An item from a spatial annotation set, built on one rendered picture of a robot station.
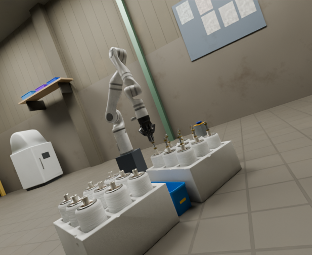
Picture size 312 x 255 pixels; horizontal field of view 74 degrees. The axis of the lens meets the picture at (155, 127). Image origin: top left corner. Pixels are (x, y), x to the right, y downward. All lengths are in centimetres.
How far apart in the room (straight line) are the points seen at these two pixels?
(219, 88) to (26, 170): 418
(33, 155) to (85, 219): 418
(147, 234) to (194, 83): 301
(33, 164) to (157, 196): 426
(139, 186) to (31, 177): 438
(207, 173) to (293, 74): 275
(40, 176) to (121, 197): 418
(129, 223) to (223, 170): 60
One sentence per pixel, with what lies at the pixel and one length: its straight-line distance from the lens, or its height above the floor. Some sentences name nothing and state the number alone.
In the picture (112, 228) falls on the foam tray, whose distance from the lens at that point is 81.
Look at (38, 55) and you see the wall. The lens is 558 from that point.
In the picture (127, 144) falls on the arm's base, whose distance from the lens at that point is 148.
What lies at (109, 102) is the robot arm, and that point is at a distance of 147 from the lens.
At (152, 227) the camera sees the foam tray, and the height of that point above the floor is 6.
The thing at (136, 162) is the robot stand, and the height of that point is 22.
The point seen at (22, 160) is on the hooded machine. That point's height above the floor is 65.
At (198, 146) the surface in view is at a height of 23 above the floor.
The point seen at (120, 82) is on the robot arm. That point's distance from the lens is 145.
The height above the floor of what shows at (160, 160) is 21.
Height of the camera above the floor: 45
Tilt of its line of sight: 2 degrees down
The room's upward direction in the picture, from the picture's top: 21 degrees counter-clockwise
